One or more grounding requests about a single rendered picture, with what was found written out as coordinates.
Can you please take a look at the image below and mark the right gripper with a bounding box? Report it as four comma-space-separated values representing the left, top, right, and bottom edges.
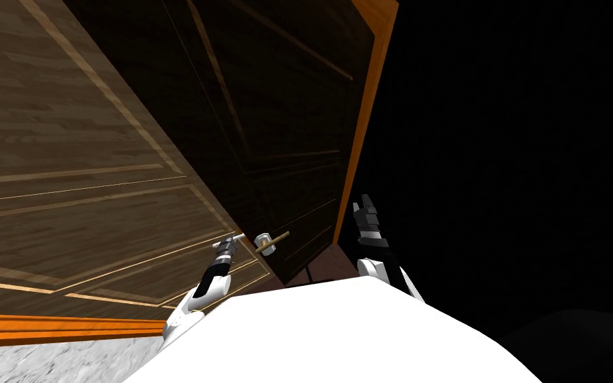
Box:
352, 193, 382, 237

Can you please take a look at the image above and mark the dark wooden door leaf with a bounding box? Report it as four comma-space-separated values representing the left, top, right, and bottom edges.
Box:
61, 0, 377, 286

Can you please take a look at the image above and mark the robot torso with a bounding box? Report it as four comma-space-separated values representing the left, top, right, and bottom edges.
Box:
122, 265, 544, 383

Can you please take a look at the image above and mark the brown wooden door leaf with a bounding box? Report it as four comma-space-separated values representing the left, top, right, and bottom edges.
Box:
0, 0, 286, 321

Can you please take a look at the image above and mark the brass lever door handle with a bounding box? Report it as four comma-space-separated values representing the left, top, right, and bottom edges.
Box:
253, 231, 291, 258

